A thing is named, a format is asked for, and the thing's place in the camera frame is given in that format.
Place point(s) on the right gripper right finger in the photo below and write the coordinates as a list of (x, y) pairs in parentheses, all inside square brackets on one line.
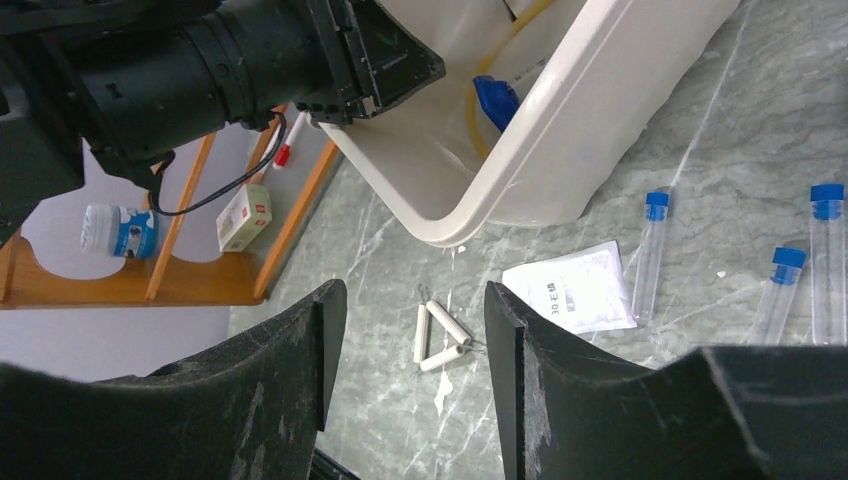
[(567, 409)]

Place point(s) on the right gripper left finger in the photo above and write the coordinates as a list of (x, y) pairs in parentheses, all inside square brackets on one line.
[(250, 407)]

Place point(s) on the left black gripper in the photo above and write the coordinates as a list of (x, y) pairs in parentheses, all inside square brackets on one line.
[(367, 62)]

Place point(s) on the blue capped burette clamp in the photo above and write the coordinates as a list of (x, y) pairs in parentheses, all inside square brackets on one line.
[(497, 99)]

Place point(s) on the white clay triangle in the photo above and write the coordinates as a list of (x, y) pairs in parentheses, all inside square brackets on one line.
[(439, 339)]

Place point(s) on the white plastic packet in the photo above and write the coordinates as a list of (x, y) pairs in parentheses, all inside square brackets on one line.
[(583, 292)]

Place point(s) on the blue cap test tube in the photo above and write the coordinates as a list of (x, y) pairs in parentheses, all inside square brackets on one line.
[(777, 297), (828, 264), (649, 255)]

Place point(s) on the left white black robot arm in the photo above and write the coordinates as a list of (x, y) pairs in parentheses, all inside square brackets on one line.
[(131, 81)]

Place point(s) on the orange wooden shelf rack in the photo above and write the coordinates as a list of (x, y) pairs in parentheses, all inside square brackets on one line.
[(164, 281)]

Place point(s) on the red white marker on shelf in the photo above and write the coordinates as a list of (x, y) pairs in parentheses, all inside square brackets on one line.
[(284, 152)]

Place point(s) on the beige plastic bin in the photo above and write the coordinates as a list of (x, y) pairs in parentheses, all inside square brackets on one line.
[(589, 75)]

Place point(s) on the small white box on shelf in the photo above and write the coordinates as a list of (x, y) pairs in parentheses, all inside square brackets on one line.
[(244, 218)]

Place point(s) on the blue white roll on shelf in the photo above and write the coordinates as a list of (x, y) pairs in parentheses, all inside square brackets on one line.
[(118, 231)]

